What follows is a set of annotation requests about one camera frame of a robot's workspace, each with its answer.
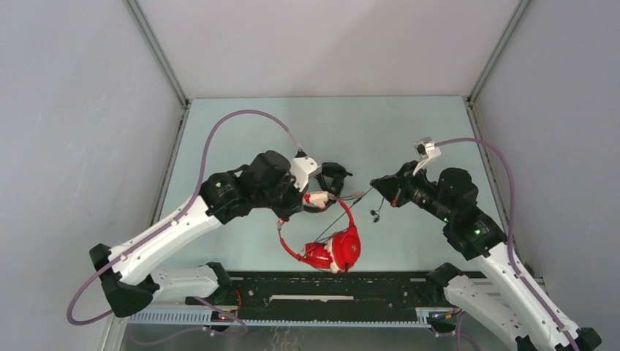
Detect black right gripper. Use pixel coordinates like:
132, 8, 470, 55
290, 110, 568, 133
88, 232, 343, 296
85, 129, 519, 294
371, 160, 453, 223

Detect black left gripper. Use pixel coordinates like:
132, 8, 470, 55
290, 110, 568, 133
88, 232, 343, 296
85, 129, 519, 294
255, 171, 309, 222

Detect red white headphones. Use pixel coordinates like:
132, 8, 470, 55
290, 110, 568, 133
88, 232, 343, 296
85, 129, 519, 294
276, 191, 362, 273

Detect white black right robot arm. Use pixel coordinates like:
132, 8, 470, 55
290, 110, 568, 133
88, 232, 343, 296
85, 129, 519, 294
370, 162, 602, 350

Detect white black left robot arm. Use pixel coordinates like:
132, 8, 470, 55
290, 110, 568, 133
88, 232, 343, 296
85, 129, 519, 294
89, 150, 322, 317

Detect black wrapped headphones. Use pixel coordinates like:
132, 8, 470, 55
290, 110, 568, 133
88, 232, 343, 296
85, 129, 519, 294
303, 162, 353, 214

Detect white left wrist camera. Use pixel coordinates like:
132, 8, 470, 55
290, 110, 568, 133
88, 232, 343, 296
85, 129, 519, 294
290, 150, 322, 193

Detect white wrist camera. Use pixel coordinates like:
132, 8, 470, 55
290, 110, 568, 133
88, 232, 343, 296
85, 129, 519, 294
290, 150, 322, 193
413, 137, 442, 176

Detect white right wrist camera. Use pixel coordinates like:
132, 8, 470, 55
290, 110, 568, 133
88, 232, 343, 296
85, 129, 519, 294
413, 137, 442, 176

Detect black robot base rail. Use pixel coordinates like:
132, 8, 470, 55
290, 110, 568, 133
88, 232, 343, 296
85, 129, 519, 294
130, 270, 466, 328

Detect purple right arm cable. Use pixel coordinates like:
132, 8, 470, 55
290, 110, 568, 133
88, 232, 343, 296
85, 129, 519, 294
433, 137, 582, 351

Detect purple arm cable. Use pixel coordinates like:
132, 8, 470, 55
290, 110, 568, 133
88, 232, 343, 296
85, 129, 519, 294
433, 137, 582, 351
66, 109, 303, 326

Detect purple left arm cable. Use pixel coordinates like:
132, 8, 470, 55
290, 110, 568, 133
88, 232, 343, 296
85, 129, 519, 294
66, 109, 303, 326

